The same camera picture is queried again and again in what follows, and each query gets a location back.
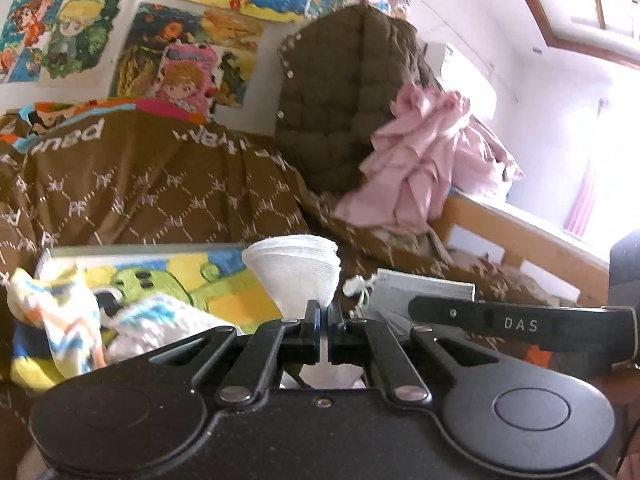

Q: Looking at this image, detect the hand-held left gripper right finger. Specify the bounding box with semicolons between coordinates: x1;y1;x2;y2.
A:
327;300;497;408

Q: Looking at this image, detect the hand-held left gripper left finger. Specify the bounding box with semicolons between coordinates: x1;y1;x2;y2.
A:
145;300;322;408

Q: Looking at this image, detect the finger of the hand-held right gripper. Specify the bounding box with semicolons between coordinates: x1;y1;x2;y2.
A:
407;295;636;376

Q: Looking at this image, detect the white gauze cloth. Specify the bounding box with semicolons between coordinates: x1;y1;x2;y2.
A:
241;234;367;391

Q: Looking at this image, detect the cartoon print storage box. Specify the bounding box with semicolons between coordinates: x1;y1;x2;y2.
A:
37;242;273;361

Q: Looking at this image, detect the floral bed sheet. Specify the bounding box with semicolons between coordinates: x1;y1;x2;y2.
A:
447;247;583;307

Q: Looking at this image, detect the pink garment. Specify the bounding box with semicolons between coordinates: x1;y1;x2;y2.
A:
334;82;526;237

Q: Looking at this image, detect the brown patterned blanket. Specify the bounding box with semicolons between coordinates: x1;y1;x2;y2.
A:
0;109;583;480

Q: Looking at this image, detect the olive quilted jacket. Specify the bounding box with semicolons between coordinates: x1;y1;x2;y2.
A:
274;2;442;197

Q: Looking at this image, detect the colourful striped sock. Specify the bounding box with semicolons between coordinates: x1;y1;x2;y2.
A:
7;266;108;392

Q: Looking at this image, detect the pink cartoon girl poster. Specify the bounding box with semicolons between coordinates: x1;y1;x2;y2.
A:
154;42;224;117

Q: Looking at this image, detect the orange printed blanket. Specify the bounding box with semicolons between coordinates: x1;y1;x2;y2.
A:
0;97;213;153

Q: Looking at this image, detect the white plush keychain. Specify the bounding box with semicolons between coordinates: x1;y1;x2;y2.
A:
343;274;373;308

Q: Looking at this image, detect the wooden bed frame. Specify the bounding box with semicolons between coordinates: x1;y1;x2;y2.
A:
439;191;612;307

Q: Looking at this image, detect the wooden frame window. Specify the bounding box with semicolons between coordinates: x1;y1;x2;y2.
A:
502;0;640;71

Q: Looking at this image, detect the dark orange wall poster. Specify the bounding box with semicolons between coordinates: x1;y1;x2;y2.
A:
114;2;267;110

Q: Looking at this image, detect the two-character cartoon wall poster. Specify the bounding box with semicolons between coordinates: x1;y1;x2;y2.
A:
0;0;123;85

